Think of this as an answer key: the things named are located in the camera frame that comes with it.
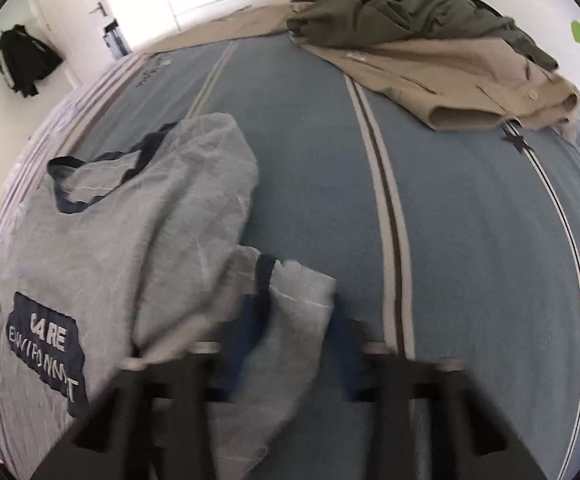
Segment grey striped t-shirt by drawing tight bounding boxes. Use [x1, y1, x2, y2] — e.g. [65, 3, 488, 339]
[0, 113, 337, 479]

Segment striped blue bed sheet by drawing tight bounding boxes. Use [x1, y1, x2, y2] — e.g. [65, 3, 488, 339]
[0, 36, 580, 479]

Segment beige trousers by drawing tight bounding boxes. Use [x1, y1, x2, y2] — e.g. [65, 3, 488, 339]
[147, 2, 580, 141]

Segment white door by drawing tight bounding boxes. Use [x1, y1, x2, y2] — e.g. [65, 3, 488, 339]
[28, 0, 113, 87]

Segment olive green garment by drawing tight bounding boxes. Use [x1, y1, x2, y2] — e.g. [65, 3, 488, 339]
[287, 0, 559, 72]

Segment black jacket on wall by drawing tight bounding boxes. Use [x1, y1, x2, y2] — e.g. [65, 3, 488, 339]
[0, 24, 63, 98]

